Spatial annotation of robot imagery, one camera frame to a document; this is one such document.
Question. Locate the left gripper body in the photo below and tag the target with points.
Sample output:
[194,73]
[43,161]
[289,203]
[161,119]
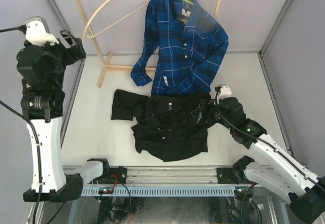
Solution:
[71,54]

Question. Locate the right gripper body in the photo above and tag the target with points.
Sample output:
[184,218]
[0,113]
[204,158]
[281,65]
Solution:
[214,116]

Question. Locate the black shirt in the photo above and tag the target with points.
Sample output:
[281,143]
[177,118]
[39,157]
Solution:
[165,127]

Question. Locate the cream wooden hanger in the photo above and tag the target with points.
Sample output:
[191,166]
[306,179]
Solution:
[130,28]

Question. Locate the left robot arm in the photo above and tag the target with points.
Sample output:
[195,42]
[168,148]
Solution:
[42,67]

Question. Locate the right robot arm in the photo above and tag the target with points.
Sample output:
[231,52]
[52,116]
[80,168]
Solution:
[269,165]

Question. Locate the blue plaid shirt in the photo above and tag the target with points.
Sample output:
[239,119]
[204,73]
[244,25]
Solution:
[183,48]

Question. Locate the wooden clothes rack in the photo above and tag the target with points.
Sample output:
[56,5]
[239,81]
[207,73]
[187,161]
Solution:
[106,64]

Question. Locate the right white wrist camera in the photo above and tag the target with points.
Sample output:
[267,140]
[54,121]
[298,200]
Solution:
[222,91]

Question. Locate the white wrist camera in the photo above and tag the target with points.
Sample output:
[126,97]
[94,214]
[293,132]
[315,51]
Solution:
[37,32]
[222,91]

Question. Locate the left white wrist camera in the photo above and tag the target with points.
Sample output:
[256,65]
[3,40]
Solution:
[37,32]

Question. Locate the right black mount plate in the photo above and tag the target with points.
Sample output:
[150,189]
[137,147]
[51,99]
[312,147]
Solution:
[227,175]

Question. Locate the black mount plate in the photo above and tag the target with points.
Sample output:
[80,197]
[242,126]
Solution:
[227,175]
[119,174]

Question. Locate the blue slotted cable duct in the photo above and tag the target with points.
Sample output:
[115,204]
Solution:
[159,191]

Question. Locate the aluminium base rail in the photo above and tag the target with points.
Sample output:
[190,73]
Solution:
[169,175]

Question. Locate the left black mount plate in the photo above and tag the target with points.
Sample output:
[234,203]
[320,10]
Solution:
[119,174]

